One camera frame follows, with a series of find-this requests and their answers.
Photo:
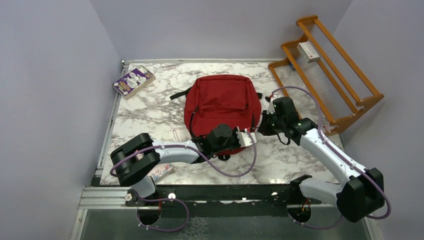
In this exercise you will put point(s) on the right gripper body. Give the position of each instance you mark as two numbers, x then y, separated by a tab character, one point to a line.
272	125

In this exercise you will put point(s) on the red backpack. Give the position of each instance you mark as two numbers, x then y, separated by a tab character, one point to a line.
220	99

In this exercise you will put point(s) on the purple cover book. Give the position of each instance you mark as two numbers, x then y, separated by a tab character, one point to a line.
133	82

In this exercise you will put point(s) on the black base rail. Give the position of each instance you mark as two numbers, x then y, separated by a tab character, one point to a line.
215	201

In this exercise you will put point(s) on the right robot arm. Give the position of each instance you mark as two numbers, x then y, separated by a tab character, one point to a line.
359	191

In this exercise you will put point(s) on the white marker red cap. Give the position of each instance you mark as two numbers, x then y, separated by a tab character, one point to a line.
175	136

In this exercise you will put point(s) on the floral cover book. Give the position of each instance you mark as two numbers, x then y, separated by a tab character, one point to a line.
160	171

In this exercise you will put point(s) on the wooden rack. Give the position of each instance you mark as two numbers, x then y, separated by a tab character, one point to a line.
342	89

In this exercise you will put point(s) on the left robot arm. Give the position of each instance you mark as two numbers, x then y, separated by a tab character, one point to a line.
134	160

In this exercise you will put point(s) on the aluminium table frame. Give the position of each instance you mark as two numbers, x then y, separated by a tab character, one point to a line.
102	215

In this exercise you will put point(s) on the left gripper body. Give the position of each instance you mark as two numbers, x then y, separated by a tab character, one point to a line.
239	135

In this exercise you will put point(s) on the white red small box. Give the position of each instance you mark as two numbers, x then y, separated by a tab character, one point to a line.
308	52

